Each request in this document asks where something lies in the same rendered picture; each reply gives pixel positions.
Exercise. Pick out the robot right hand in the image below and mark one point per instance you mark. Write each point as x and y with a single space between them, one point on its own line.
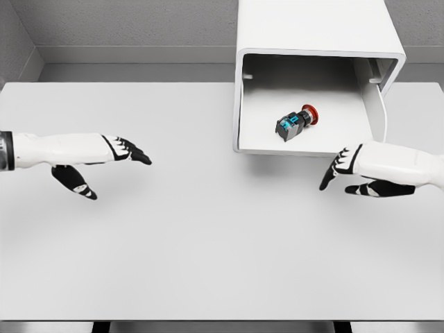
385 161

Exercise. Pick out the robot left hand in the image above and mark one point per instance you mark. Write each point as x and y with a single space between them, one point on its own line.
81 148

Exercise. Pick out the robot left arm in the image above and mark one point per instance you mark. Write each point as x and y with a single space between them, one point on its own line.
24 149

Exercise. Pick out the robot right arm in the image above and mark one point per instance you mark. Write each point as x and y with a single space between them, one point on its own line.
431 168

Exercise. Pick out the white tabletop storage cabinet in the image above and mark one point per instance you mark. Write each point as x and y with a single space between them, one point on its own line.
312 31

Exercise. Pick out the white cabinet drawer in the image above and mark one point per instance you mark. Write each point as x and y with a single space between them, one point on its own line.
305 104

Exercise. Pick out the red-button load switch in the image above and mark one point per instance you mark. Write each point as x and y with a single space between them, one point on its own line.
295 122

